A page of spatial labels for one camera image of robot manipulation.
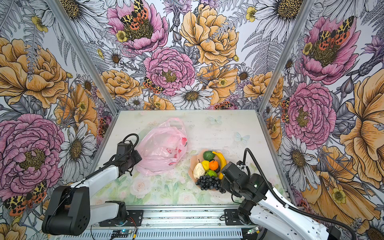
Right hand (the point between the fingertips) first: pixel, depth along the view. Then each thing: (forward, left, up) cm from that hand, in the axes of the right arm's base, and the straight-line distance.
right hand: (224, 189), depth 73 cm
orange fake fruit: (+14, +4, -2) cm, 14 cm away
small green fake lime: (+20, +6, -2) cm, 21 cm away
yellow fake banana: (+16, -2, -5) cm, 17 cm away
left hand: (+21, +48, -7) cm, 53 cm away
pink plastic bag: (+30, +35, -7) cm, 46 cm away
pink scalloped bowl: (+23, +12, -6) cm, 26 cm away
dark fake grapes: (+4, +8, -1) cm, 9 cm away
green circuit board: (-15, +49, -10) cm, 53 cm away
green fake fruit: (+10, +5, -3) cm, 11 cm away
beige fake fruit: (+11, +12, -2) cm, 16 cm away
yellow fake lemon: (+15, +8, -4) cm, 18 cm away
